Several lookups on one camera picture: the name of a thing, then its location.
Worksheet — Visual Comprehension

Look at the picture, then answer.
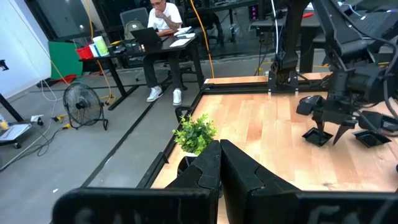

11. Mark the white board panel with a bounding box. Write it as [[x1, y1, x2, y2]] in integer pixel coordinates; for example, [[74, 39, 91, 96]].
[[0, 0, 53, 100]]

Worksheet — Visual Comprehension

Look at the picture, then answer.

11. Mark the grey low cart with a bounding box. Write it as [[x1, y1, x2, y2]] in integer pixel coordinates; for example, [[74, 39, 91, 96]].
[[0, 113, 34, 149]]

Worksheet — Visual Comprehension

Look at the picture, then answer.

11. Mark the person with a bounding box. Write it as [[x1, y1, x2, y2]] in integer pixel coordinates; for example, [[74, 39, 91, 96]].
[[142, 0, 184, 106]]

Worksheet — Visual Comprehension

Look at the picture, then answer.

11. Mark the black office desk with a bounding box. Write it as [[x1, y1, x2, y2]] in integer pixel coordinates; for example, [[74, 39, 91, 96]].
[[79, 32, 208, 111]]

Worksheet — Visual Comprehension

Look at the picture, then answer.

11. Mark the olive green rucksack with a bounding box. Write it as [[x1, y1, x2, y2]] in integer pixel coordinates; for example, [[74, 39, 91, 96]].
[[123, 20, 147, 41]]

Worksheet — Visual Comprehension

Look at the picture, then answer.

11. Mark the black square wavy mini bowl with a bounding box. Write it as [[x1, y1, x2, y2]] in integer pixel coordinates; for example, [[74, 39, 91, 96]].
[[176, 155, 197, 177]]

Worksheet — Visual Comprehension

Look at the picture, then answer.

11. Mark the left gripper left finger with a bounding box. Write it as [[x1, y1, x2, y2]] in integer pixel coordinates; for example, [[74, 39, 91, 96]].
[[51, 139, 223, 224]]

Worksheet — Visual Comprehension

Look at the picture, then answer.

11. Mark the white paper stack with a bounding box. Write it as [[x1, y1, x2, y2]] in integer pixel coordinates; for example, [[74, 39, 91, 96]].
[[174, 26, 193, 37]]

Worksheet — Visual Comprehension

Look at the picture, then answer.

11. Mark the yellow extension cord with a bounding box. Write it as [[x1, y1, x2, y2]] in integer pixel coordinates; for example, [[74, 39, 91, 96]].
[[189, 0, 216, 79]]

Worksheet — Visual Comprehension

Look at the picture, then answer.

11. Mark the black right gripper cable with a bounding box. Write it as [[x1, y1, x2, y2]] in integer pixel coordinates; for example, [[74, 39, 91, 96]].
[[382, 43, 398, 121]]

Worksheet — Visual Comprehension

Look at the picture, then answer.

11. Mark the green board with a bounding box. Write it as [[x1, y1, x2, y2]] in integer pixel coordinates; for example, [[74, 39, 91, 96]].
[[48, 40, 84, 80]]

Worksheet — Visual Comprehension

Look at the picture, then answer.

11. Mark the white paper sheet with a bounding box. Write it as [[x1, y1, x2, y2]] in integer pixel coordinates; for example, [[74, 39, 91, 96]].
[[169, 37, 196, 49]]

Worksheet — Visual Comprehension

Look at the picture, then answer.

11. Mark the green plant white pot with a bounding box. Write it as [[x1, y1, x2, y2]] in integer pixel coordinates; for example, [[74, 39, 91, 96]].
[[172, 113, 218, 157]]

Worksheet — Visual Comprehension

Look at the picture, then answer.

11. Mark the person's shoe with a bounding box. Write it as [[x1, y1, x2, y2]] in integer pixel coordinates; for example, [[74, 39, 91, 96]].
[[172, 88, 183, 106], [146, 86, 164, 103]]

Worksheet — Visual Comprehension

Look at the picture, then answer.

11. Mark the black square mini plate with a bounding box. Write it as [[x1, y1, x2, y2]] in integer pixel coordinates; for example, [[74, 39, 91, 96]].
[[301, 126, 334, 147], [351, 129, 392, 149]]

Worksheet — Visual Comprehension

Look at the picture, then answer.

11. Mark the white hanging cable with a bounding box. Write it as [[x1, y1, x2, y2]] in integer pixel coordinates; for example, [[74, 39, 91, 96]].
[[269, 0, 279, 53]]

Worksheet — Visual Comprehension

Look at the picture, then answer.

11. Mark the black floor fan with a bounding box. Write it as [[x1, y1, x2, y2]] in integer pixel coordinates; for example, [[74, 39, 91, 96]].
[[62, 82, 109, 131]]

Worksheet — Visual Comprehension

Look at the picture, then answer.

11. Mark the black office chair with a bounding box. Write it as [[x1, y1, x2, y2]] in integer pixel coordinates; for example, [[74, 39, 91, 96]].
[[166, 2, 227, 80]]

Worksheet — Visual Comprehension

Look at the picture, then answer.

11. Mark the black laptop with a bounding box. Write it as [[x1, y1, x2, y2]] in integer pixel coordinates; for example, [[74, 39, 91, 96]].
[[129, 27, 164, 48]]

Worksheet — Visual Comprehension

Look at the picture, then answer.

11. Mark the black equipment case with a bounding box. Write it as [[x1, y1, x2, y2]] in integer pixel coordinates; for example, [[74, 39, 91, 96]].
[[348, 9, 398, 38]]

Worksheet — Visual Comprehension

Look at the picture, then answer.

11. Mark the flat black frame bracket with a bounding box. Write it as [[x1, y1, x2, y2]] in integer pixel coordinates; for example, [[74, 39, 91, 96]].
[[157, 151, 170, 165]]

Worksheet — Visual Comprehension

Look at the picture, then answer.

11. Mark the black computer tower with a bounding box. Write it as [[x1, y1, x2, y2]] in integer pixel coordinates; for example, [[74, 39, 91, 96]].
[[248, 3, 261, 22]]

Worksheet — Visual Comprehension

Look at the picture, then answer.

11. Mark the thin yellow hanging cable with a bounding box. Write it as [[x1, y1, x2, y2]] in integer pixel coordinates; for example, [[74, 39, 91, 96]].
[[83, 0, 116, 106]]

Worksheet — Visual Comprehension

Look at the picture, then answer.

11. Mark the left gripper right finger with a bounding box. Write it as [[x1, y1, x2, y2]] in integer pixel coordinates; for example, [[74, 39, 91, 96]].
[[220, 139, 398, 224]]

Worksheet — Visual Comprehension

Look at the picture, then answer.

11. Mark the red floor object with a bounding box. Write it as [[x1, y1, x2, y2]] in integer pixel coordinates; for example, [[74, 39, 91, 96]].
[[58, 73, 78, 85]]

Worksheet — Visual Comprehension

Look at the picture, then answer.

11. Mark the red plastic box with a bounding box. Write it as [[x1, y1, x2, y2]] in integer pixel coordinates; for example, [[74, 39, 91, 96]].
[[75, 45, 95, 60]]

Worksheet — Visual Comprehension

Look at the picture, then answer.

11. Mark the grey office chair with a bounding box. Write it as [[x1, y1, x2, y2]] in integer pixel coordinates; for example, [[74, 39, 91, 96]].
[[119, 7, 152, 82]]

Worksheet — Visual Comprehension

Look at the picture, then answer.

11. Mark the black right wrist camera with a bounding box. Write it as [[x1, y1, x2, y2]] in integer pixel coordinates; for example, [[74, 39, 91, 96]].
[[330, 73, 354, 108]]

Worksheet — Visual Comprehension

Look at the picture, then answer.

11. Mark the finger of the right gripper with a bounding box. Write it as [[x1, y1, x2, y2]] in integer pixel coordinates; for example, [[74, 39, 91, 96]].
[[332, 110, 387, 146], [295, 95, 326, 135]]

